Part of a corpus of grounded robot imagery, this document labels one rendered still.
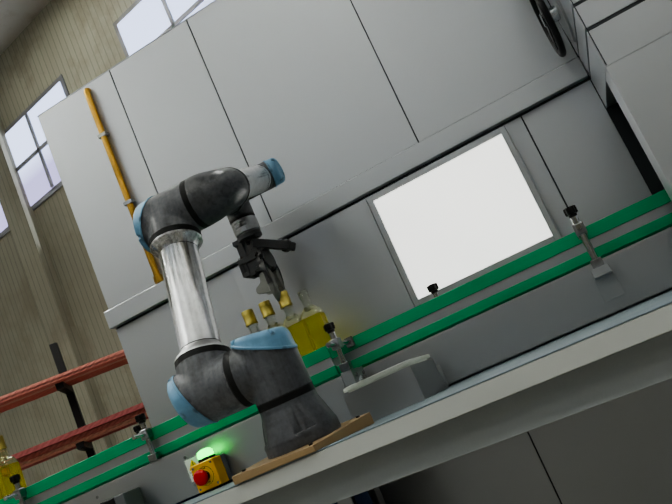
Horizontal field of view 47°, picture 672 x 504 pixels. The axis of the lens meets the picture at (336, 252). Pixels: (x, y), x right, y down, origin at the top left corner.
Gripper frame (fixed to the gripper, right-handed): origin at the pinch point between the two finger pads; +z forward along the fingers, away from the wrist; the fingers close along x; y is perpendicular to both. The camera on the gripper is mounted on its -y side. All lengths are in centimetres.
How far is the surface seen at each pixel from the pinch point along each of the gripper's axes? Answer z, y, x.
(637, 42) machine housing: -10, -106, 24
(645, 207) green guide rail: 21, -94, 6
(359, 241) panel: -6.2, -23.7, -11.5
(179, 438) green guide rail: 24.7, 37.7, 13.3
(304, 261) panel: -8.3, -6.1, -11.7
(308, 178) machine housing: -30.9, -16.6, -14.6
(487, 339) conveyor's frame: 34, -47, 7
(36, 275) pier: -208, 386, -420
